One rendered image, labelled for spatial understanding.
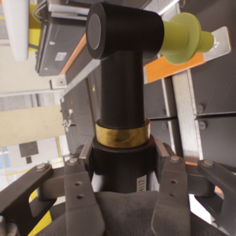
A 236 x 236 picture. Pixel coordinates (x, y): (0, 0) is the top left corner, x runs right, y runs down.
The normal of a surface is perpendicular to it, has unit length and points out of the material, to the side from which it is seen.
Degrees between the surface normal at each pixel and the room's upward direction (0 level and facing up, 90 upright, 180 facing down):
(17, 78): 90
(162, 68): 0
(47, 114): 90
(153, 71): 0
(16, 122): 90
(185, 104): 0
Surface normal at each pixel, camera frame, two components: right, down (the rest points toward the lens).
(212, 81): -0.87, 0.15
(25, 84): 0.47, -0.05
